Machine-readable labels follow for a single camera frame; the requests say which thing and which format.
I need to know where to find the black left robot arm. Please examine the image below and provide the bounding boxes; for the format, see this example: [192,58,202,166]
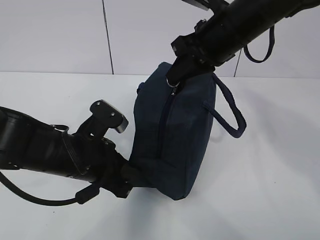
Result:
[0,107,135,204]

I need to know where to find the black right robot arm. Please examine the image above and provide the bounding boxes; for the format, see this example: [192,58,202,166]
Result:
[166,0,320,86]

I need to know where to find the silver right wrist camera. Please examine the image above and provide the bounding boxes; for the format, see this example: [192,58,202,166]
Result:
[181,0,231,12]

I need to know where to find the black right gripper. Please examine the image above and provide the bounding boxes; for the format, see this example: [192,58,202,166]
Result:
[166,18,244,84]

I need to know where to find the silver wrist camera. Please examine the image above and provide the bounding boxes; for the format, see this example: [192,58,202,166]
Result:
[75,99,129,140]
[181,0,231,12]

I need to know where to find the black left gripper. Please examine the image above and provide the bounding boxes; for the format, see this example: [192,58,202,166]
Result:
[69,134,139,199]

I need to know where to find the dark navy lunch bag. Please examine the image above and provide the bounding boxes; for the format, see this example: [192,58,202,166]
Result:
[129,62,247,201]

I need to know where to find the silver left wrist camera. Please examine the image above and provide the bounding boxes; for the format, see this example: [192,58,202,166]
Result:
[75,99,129,140]

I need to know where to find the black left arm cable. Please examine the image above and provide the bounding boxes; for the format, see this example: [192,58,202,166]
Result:
[0,172,103,208]

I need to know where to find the dark right arm cable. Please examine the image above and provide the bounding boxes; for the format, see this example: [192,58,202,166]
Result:
[243,24,276,63]

